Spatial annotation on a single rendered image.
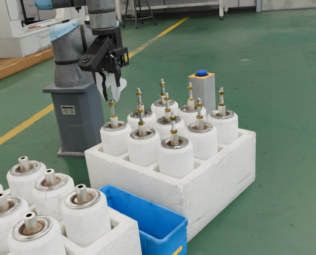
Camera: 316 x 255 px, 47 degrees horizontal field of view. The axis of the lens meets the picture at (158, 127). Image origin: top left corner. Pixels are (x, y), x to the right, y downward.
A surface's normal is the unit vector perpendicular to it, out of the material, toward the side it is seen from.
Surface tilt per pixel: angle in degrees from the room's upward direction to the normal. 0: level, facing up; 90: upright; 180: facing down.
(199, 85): 90
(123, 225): 0
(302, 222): 0
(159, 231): 88
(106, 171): 90
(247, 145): 90
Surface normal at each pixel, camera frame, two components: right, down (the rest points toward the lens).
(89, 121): 0.49, 0.29
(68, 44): 0.19, 0.36
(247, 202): -0.09, -0.92
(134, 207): -0.65, 0.32
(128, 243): 0.74, 0.20
